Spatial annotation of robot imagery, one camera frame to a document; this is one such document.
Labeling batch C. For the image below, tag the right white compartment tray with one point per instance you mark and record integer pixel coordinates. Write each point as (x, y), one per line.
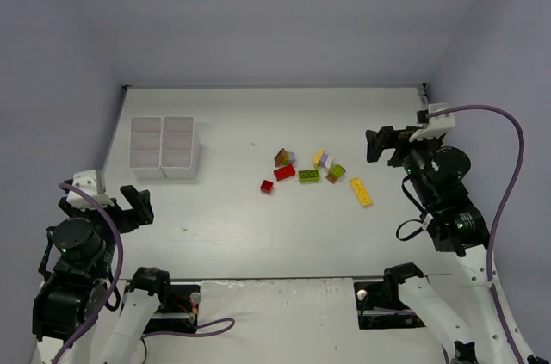
(180, 148)

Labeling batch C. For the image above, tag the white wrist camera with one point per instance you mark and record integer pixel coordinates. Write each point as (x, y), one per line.
(92, 183)
(437, 123)

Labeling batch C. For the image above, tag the yellow curved lego brick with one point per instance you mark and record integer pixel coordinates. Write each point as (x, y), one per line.
(319, 158)

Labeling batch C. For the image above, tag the brown sloped lego brick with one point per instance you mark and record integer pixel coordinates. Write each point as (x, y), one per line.
(281, 157)

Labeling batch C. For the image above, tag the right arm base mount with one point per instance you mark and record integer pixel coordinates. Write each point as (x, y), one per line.
(378, 309)

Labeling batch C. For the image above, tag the white lavender lego brick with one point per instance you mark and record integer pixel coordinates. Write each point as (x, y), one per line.
(326, 161)

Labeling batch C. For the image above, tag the long yellow lego plate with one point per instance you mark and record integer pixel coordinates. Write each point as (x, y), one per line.
(360, 192)

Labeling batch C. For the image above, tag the small green lego brick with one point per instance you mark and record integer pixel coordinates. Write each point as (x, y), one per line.
(337, 170)

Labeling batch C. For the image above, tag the small brown lego brick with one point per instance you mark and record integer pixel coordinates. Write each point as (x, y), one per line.
(331, 178)

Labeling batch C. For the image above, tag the small red lego brick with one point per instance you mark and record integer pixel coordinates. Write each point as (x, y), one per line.
(266, 187)

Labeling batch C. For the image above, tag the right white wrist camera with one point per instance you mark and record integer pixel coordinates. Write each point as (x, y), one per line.
(437, 123)

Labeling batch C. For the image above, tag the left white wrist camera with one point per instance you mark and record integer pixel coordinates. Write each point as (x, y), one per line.
(92, 183)

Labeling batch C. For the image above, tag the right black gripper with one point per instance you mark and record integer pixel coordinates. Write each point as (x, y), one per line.
(391, 143)

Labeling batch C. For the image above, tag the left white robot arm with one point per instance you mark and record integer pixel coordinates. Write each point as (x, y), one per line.
(81, 267)

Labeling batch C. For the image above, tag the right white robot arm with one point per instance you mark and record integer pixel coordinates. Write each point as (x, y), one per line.
(487, 334)

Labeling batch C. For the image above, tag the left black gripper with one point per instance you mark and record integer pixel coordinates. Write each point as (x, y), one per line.
(125, 215)

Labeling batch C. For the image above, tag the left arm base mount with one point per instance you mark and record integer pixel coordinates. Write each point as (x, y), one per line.
(172, 308)

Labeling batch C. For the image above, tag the large red lego brick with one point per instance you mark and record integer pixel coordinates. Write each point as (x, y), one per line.
(284, 172)

